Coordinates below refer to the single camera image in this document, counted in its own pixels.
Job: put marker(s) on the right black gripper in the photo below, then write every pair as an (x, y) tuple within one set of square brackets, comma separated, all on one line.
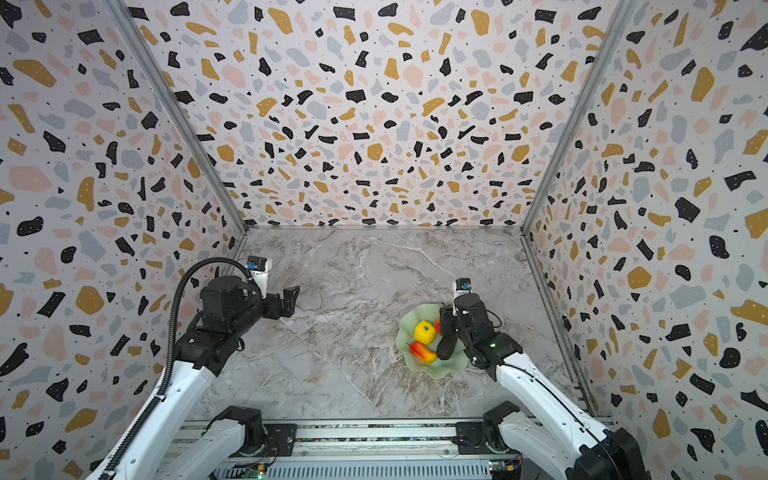
[(452, 315)]

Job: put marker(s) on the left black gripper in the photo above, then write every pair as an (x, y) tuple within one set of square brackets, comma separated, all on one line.
[(275, 310)]

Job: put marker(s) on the dark fake avocado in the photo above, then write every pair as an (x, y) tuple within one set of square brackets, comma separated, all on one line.
[(446, 347)]

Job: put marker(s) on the yellow fake lemon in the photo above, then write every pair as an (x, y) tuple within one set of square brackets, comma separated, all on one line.
[(424, 333)]

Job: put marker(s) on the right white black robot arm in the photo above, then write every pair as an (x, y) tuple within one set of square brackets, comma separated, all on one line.
[(560, 437)]

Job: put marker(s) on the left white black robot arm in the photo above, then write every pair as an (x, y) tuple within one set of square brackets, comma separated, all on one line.
[(194, 360)]

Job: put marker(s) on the light green wavy fruit bowl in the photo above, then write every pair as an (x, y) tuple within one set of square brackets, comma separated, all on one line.
[(404, 338)]

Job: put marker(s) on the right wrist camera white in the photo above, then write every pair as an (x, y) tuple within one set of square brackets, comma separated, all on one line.
[(462, 286)]

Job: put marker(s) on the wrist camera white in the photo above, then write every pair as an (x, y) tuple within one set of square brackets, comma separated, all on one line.
[(259, 268), (462, 286)]

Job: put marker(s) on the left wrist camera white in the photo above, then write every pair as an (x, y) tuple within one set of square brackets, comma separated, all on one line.
[(259, 268)]

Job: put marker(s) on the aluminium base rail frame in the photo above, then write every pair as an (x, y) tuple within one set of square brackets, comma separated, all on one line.
[(452, 448)]

